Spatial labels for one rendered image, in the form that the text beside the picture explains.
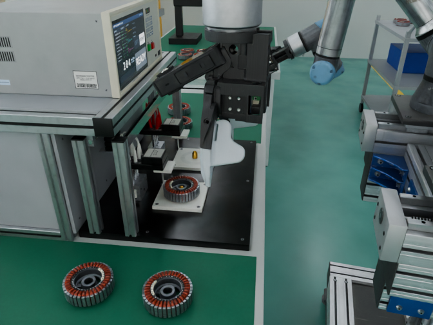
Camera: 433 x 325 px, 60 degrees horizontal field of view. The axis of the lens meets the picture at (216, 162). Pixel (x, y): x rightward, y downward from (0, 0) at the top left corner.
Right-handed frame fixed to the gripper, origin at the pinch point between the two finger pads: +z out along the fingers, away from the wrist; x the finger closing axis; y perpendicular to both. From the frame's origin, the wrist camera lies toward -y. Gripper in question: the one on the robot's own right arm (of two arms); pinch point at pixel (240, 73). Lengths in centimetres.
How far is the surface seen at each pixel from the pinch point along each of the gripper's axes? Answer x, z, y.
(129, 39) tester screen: -30, 14, 38
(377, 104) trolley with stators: 135, -59, -220
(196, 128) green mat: 15.8, 32.3, -16.1
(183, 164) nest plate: 14.2, 28.7, 23.2
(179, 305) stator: 20, 20, 83
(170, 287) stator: 19, 22, 79
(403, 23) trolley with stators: 73, -101, -214
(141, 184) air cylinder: 6, 35, 44
